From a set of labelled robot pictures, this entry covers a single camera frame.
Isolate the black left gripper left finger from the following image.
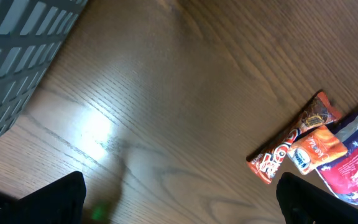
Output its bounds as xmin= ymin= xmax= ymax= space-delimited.
xmin=0 ymin=171 xmax=86 ymax=224

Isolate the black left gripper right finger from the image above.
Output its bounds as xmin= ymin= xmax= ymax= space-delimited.
xmin=276 ymin=172 xmax=358 ymax=224

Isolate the orange chocolate bar wrapper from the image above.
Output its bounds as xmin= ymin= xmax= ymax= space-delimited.
xmin=246 ymin=90 xmax=341 ymax=184

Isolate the small orange snack pack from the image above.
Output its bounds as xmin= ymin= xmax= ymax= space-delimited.
xmin=287 ymin=125 xmax=347 ymax=175

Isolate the red purple noodle packet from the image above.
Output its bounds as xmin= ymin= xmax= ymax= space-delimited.
xmin=316 ymin=110 xmax=358 ymax=205

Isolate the dark grey plastic basket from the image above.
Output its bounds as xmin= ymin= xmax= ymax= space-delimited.
xmin=0 ymin=0 xmax=88 ymax=137

